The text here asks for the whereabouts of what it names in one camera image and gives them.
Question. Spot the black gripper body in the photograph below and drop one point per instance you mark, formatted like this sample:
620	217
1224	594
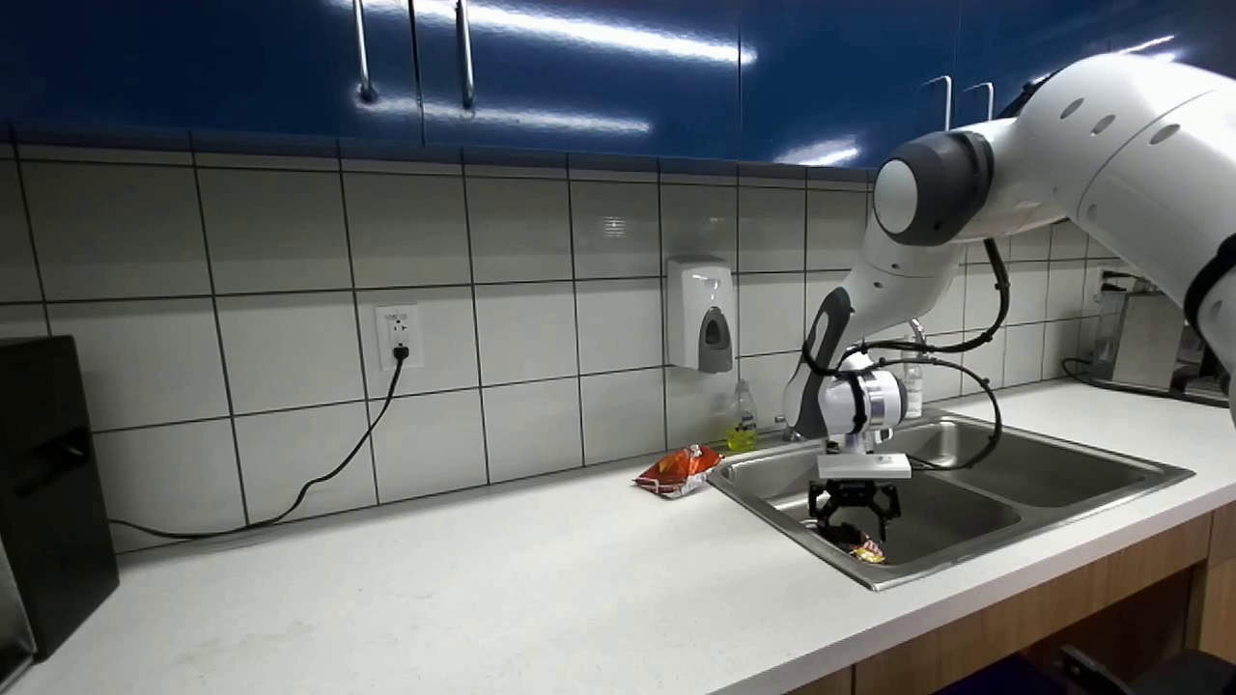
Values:
851	495

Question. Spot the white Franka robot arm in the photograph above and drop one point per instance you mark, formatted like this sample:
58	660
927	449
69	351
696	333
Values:
1121	158

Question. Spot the stainless steel double sink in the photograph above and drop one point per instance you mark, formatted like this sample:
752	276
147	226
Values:
1027	486

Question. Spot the red snack packet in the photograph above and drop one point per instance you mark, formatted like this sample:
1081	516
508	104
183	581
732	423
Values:
681	474

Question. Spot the clear pump soap bottle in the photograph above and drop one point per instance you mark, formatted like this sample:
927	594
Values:
915	395

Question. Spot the green dish soap bottle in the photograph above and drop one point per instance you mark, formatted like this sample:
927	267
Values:
739	431

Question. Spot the wooden base cabinet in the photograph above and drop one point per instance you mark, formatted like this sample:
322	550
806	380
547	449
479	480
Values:
1017	619

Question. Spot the silver coffee machine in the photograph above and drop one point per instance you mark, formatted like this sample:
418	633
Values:
1144	343

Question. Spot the blue glossy cabinet door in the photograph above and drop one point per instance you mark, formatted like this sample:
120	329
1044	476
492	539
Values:
604	90
193	63
851	81
1027	41

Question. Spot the black countertop appliance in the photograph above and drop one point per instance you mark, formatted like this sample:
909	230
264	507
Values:
53	495

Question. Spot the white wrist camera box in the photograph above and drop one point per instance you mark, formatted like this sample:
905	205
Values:
866	465

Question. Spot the white wall soap dispenser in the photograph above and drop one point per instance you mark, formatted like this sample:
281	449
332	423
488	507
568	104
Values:
699	313

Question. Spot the white wall outlet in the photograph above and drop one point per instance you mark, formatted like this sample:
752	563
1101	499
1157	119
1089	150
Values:
398	333

